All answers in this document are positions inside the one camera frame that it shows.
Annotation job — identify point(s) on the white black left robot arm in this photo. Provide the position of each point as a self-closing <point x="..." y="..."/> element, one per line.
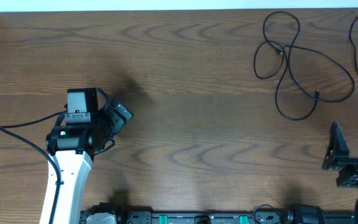
<point x="81" y="132"/>

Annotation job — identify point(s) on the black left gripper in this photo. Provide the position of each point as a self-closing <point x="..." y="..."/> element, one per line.
<point x="117" y="116"/>

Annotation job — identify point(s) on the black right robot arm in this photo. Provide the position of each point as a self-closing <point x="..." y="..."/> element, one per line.
<point x="338" y="158"/>

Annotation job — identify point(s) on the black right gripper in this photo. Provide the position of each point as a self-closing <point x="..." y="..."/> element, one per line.
<point x="337" y="157"/>

